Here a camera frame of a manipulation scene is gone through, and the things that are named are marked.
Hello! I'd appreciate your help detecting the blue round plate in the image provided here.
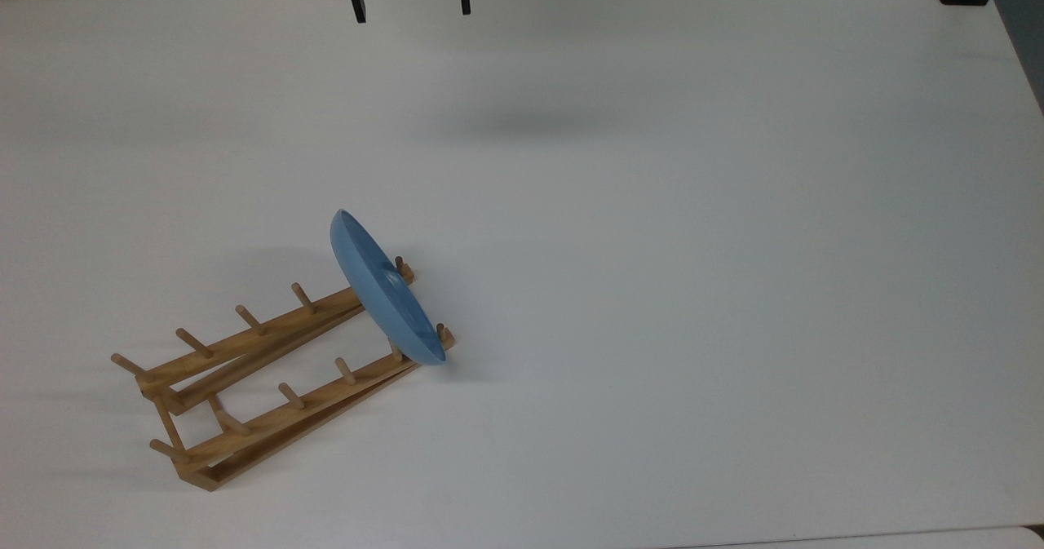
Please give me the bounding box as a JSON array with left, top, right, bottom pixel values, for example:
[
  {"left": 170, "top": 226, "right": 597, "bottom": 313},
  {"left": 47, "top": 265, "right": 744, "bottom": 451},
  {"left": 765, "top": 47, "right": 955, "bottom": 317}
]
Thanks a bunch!
[{"left": 330, "top": 209, "right": 448, "bottom": 366}]

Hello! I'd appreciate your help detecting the wooden plate rack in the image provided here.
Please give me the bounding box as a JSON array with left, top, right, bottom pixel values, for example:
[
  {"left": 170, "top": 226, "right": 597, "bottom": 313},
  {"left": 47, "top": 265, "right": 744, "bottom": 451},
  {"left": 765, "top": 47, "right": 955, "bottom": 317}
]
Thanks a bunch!
[{"left": 111, "top": 255, "right": 456, "bottom": 493}]

